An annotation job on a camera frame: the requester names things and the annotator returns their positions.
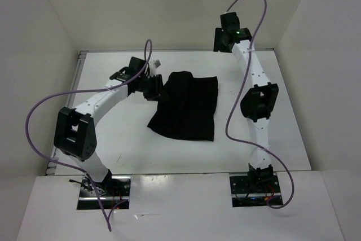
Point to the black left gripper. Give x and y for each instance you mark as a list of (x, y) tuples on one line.
[(158, 88)]

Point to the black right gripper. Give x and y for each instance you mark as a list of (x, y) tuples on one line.
[(217, 46)]

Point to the black skirt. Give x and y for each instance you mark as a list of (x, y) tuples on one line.
[(187, 110)]

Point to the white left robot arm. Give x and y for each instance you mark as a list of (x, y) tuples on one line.
[(75, 134)]

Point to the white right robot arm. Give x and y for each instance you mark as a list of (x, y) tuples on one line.
[(257, 99)]

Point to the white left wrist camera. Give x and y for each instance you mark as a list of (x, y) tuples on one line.
[(153, 66)]

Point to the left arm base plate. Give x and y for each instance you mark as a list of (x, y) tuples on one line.
[(87, 199)]

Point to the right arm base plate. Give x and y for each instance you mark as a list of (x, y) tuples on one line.
[(244, 194)]

